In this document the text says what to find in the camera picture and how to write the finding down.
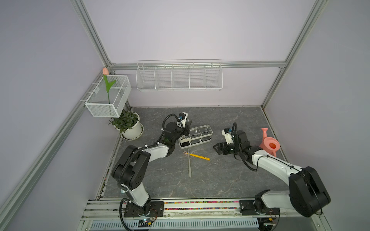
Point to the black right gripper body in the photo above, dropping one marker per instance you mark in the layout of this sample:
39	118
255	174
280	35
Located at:
237	150

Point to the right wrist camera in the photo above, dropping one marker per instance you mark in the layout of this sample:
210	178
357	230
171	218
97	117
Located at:
227	133

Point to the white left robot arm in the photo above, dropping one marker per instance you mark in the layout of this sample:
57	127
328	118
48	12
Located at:
130	169

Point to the artificial pink tulip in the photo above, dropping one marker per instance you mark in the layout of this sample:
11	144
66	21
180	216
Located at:
108	84

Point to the white wire basket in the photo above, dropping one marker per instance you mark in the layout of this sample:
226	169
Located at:
97	101

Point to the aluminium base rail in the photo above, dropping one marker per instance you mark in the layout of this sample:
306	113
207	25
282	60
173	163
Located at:
190	214

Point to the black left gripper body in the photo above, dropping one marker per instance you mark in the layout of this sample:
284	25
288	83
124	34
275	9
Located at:
179	132

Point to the grey toothbrush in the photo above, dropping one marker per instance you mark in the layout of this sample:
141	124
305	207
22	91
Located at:
189	164

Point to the pink watering can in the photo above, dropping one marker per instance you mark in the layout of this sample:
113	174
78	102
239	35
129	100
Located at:
269	144

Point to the long white wire shelf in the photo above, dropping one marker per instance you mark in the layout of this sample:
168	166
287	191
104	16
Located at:
179	75

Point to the beige toothbrush holder tray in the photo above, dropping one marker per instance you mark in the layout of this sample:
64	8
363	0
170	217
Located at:
197	136

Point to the potted green plant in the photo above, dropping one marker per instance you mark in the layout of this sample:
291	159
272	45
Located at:
128	125

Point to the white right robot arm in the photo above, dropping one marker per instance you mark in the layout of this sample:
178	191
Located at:
307	194

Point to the yellow toothbrush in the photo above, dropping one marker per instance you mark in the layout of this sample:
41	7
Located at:
197	156

